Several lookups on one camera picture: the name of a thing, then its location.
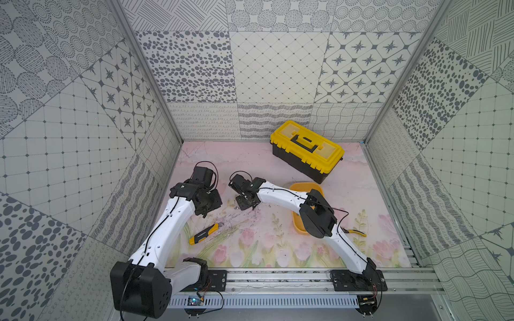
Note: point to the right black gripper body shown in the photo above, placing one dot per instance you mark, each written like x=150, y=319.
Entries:
x=242, y=203

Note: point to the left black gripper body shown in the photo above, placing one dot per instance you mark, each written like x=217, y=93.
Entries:
x=209, y=199

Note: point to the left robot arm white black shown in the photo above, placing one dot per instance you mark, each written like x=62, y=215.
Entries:
x=142, y=285

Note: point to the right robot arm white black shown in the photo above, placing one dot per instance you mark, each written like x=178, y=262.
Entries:
x=317, y=216

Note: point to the yellow black utility knife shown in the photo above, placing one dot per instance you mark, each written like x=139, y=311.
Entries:
x=205, y=233

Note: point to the yellow black toolbox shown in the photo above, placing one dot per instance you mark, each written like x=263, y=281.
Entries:
x=306, y=151

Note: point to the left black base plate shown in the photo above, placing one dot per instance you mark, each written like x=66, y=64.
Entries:
x=215, y=281

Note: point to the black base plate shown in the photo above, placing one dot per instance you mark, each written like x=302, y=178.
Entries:
x=215, y=281
x=346, y=281

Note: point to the aluminium mounting rail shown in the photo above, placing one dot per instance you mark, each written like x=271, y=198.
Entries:
x=414, y=281

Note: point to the yellow handled pliers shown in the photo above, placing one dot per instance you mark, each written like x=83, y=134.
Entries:
x=357, y=232

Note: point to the white slotted cable duct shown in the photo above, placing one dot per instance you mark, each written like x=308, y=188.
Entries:
x=213, y=301

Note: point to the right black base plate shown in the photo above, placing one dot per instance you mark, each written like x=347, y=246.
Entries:
x=346, y=281

